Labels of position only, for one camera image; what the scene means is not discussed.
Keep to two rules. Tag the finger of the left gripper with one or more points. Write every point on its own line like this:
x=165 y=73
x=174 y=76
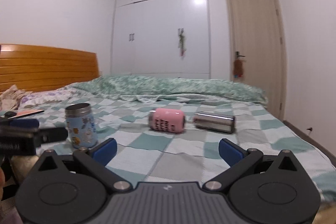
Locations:
x=49 y=135
x=11 y=120

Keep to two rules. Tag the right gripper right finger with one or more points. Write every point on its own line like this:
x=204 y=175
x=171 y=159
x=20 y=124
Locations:
x=241 y=163

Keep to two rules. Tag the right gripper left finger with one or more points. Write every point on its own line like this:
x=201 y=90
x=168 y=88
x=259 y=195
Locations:
x=92 y=162

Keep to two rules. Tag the blue cartoon sticker cup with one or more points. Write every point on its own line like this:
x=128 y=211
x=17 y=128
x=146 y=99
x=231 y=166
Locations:
x=81 y=125

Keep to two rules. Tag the stainless steel cup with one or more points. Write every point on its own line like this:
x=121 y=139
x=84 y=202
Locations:
x=215 y=122

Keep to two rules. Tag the pink cup with text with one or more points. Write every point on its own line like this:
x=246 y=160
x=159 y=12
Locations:
x=167 y=120

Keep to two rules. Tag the pink phone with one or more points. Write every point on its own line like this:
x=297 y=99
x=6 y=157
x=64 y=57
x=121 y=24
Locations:
x=25 y=113

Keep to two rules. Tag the floral pillow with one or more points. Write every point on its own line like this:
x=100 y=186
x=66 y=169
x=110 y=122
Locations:
x=39 y=98

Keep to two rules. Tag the crumpled beige cloth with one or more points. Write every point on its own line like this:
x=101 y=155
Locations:
x=11 y=98

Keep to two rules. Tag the checkered green white blanket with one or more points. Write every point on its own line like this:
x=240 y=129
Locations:
x=146 y=155

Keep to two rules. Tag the orange wooden headboard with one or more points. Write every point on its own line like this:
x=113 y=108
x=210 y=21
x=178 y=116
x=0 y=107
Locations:
x=41 y=68

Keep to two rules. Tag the green floral quilt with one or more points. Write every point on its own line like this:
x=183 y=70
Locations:
x=134 y=87

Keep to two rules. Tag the hanging green plant ornament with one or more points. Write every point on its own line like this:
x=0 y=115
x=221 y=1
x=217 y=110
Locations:
x=181 y=45

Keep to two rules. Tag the beige wooden door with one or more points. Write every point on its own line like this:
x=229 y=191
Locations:
x=256 y=31

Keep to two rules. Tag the white wardrobe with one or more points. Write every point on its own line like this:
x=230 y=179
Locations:
x=145 y=38

